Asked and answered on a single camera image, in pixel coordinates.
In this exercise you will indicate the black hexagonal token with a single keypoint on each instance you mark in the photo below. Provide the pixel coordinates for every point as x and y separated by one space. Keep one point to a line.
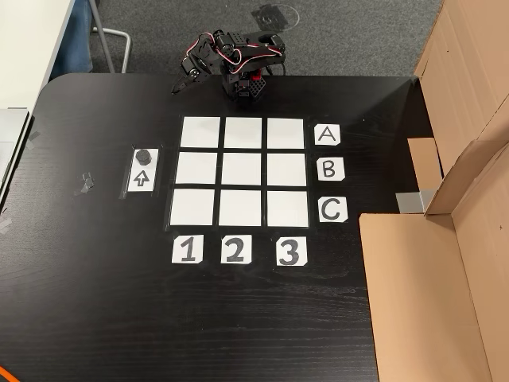
143 156

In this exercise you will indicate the white square paper sheet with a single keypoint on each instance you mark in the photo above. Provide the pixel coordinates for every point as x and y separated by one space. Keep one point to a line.
196 168
239 208
288 209
285 133
243 133
241 169
286 170
200 132
192 207

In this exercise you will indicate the red black table clamp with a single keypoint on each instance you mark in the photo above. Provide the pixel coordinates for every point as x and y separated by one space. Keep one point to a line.
256 75

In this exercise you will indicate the dark floor tape patch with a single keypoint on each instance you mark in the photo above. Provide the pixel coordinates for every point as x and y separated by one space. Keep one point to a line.
274 18

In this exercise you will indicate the grey metal desk leg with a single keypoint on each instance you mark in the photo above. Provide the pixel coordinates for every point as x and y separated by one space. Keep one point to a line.
102 36

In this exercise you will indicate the white arrow paper sheet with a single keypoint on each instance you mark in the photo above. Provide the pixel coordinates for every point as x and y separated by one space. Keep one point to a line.
142 181

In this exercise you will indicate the person's leg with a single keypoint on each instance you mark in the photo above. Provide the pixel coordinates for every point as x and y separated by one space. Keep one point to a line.
75 40

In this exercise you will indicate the paper sheet letter A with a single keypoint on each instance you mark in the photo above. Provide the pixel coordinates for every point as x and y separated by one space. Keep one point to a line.
327 135

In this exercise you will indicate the crumpled clear tape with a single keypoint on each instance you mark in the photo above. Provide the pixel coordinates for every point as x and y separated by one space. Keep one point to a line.
85 183

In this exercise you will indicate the clear tape strip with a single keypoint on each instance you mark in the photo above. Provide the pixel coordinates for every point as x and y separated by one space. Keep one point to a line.
5 223
33 138

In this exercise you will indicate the paper sheet letter B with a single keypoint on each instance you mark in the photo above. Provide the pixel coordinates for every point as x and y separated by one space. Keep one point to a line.
330 169

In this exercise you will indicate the white desk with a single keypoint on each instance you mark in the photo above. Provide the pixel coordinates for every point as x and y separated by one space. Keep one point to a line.
28 40

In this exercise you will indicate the paper sheet number 1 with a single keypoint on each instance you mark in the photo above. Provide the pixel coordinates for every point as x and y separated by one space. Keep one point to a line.
187 249

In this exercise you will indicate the paper sheet number 2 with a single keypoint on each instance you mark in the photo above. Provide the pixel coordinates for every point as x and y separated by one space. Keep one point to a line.
236 249

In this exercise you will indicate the paper sheet letter C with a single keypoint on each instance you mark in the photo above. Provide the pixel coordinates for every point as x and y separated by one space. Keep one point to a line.
332 210

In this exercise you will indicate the paper sheet number 3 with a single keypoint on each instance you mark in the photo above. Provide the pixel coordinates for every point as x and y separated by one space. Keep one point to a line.
291 251

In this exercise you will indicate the brown cardboard sheet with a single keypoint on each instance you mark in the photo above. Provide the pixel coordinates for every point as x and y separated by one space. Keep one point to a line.
417 298
469 59

